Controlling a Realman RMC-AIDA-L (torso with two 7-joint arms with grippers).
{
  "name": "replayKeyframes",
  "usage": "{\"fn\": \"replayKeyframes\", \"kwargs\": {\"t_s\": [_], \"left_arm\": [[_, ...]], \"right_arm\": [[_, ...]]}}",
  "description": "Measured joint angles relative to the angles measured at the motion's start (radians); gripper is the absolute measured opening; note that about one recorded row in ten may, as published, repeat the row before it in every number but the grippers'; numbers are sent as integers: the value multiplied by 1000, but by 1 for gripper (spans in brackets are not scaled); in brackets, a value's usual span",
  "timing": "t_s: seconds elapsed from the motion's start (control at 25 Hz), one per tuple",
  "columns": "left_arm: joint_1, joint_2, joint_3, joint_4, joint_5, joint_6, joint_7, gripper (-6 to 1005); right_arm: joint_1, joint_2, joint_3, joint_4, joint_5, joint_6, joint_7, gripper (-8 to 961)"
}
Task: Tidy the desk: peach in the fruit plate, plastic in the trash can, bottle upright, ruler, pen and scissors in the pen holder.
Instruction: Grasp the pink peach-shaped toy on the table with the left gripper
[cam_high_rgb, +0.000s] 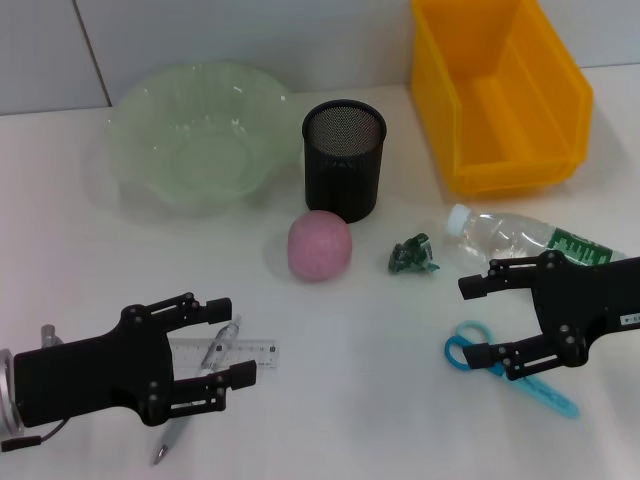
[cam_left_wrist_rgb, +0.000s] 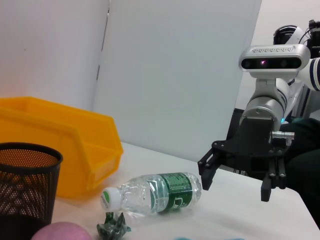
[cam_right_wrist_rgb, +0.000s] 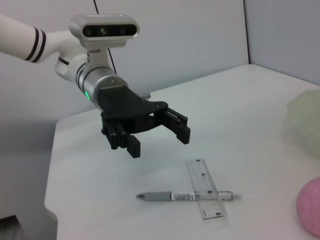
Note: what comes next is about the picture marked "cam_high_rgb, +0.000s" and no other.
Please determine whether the green glass fruit plate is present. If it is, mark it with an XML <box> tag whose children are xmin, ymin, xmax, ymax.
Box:
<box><xmin>107</xmin><ymin>60</ymin><xmax>301</xmax><ymax>219</ymax></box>

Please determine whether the left gripper cable with plug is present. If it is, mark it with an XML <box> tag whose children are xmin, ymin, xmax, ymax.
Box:
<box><xmin>0</xmin><ymin>323</ymin><xmax>67</xmax><ymax>449</ymax></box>

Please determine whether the pink peach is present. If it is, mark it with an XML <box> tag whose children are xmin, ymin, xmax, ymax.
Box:
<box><xmin>287</xmin><ymin>209</ymin><xmax>354</xmax><ymax>286</ymax></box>

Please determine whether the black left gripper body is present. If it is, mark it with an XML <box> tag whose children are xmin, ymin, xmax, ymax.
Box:
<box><xmin>13</xmin><ymin>304</ymin><xmax>177</xmax><ymax>427</ymax></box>

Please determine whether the blue pen in cup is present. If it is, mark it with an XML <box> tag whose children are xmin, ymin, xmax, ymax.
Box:
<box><xmin>443</xmin><ymin>319</ymin><xmax>581</xmax><ymax>422</ymax></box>

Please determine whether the yellow plastic bin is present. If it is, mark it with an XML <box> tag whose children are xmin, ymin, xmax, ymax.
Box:
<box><xmin>410</xmin><ymin>0</ymin><xmax>595</xmax><ymax>196</ymax></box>

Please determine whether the black mesh pen cup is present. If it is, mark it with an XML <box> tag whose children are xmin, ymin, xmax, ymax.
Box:
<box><xmin>301</xmin><ymin>99</ymin><xmax>389</xmax><ymax>225</ymax></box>

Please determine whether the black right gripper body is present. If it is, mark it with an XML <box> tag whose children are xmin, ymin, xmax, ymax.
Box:
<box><xmin>532</xmin><ymin>252</ymin><xmax>640</xmax><ymax>369</ymax></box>

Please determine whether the grey ballpoint pen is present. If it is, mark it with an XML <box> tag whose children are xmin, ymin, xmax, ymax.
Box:
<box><xmin>152</xmin><ymin>314</ymin><xmax>244</xmax><ymax>466</ymax></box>

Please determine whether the clear plastic ruler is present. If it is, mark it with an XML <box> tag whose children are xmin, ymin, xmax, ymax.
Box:
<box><xmin>167</xmin><ymin>337</ymin><xmax>279</xmax><ymax>372</ymax></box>

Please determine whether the clear water bottle green label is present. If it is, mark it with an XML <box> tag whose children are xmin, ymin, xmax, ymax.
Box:
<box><xmin>446</xmin><ymin>203</ymin><xmax>629</xmax><ymax>276</ymax></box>

